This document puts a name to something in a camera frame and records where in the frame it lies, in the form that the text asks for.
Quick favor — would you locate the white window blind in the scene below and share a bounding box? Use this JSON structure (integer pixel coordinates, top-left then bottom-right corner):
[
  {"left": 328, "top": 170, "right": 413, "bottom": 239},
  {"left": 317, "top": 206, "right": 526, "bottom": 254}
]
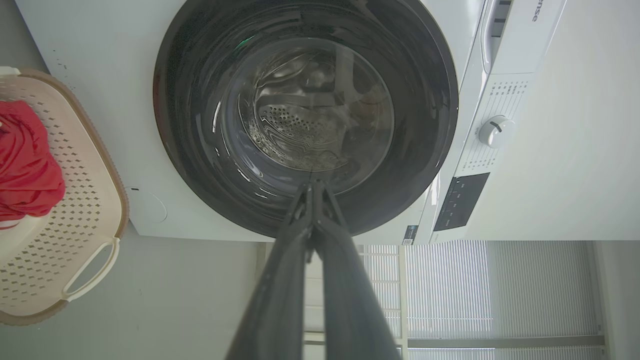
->
[{"left": 357, "top": 240, "right": 607, "bottom": 360}]

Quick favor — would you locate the black control display panel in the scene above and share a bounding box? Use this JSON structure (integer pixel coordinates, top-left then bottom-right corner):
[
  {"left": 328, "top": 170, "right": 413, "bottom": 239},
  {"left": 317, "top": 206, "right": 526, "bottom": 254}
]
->
[{"left": 433, "top": 172, "right": 491, "bottom": 232}]

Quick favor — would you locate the white washing machine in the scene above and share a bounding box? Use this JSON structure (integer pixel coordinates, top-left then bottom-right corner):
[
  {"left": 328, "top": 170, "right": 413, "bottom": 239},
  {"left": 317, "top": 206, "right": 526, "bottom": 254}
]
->
[{"left": 15, "top": 0, "right": 640, "bottom": 246}]

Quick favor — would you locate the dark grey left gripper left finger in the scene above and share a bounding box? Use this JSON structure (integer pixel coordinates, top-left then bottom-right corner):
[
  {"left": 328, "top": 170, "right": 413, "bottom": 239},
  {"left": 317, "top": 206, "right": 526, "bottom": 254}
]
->
[{"left": 225, "top": 184, "right": 315, "bottom": 360}]

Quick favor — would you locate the round white filter cover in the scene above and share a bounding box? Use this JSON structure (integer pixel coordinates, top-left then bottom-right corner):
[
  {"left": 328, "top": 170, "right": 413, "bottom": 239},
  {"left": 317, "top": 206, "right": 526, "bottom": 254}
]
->
[{"left": 125, "top": 187, "right": 168, "bottom": 224}]

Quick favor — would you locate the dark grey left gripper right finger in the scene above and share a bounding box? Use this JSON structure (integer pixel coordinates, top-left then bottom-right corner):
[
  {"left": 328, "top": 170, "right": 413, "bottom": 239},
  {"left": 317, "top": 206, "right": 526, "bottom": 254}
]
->
[{"left": 313, "top": 181, "right": 402, "bottom": 360}]

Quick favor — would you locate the white detergent drawer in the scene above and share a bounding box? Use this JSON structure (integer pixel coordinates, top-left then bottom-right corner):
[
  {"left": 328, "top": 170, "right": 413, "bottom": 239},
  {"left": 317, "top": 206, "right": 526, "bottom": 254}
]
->
[{"left": 480, "top": 0, "right": 513, "bottom": 75}]

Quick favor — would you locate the steel perforated drum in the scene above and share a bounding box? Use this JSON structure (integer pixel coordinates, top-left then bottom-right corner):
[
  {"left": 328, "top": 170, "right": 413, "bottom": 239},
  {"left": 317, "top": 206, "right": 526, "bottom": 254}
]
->
[{"left": 237, "top": 50, "right": 394, "bottom": 172}]

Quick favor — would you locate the red garment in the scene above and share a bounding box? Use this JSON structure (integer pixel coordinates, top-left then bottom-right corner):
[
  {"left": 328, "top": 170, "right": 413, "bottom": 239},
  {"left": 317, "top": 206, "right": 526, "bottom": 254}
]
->
[{"left": 0, "top": 100, "right": 67, "bottom": 223}]

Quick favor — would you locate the black round washer door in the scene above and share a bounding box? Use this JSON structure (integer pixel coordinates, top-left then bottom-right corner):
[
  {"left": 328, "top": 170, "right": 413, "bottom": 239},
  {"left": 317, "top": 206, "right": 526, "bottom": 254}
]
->
[{"left": 153, "top": 0, "right": 459, "bottom": 238}]

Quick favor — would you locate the beige perforated laundry basket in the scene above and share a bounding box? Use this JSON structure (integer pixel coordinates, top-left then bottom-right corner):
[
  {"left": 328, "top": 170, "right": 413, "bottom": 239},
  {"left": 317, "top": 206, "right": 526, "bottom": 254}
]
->
[{"left": 0, "top": 66, "right": 130, "bottom": 327}]

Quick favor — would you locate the white program dial knob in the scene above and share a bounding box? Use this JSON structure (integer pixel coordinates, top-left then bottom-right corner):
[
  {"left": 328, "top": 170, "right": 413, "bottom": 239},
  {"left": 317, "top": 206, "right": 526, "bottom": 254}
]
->
[{"left": 478, "top": 115, "right": 516, "bottom": 149}]

